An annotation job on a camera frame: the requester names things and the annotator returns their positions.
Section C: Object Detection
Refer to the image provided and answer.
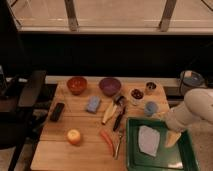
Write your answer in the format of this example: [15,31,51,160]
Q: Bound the black rectangular block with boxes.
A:
[50,103,65,122]

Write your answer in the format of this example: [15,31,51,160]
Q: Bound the orange bowl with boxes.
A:
[67,76,87,95]

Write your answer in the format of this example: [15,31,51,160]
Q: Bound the purple bowl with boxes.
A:
[99,77,121,97]

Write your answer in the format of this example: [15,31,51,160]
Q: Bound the green tray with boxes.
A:
[126,117,200,171]

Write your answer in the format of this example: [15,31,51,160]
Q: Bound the grey pot on right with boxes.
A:
[179,70,204,95]

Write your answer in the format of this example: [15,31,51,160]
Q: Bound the metal peeler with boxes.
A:
[114,130,124,160]

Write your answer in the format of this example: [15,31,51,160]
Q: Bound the blue sponge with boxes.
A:
[86,96,101,113]

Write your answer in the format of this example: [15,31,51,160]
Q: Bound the yellow banana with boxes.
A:
[102,102,117,125]

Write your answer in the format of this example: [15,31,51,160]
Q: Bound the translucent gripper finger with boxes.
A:
[165,131,181,148]

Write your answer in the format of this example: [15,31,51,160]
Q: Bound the orange carrot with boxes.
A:
[99,130,114,156]

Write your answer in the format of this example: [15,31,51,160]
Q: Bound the dark round brush head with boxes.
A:
[114,95,126,105]

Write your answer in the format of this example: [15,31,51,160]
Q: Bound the small bowl with red content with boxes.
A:
[130,89,144,106]

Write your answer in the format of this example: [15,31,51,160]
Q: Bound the black chair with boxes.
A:
[0,70,46,171]

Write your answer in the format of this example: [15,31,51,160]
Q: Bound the blue cup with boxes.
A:
[144,101,158,116]

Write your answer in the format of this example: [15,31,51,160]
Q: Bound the white cloth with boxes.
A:
[138,126,160,157]

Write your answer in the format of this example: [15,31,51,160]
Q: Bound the small metal cup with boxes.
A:
[145,82,157,95]

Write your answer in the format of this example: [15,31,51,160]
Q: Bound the yellow red apple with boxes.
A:
[67,129,81,145]

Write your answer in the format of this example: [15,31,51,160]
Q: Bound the black handled knife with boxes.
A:
[113,107,126,132]

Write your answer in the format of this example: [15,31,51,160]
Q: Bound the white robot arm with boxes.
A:
[165,88,213,148]

